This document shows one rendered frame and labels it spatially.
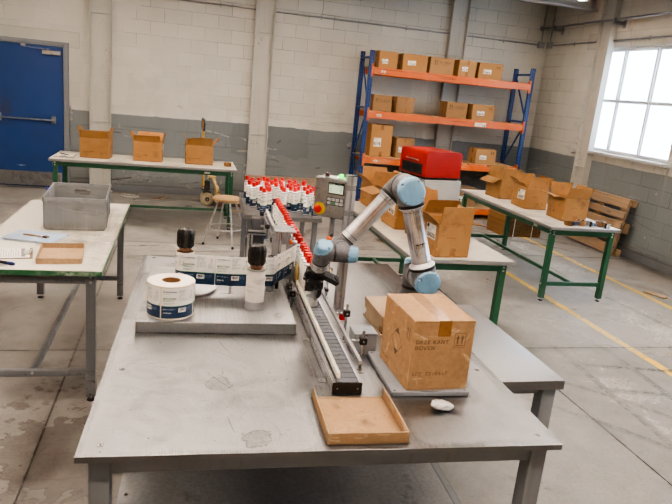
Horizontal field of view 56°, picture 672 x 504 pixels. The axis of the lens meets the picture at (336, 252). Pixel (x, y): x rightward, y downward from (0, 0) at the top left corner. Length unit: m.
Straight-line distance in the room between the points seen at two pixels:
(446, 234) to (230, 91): 6.43
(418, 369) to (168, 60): 8.57
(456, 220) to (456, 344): 2.32
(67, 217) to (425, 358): 2.91
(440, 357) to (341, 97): 8.61
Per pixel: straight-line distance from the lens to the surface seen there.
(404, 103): 10.18
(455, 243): 4.64
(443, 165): 8.48
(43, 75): 10.53
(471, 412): 2.33
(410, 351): 2.29
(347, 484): 2.94
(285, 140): 10.54
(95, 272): 3.67
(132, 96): 10.41
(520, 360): 2.86
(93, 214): 4.54
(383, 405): 2.26
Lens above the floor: 1.88
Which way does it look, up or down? 14 degrees down
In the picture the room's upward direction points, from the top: 6 degrees clockwise
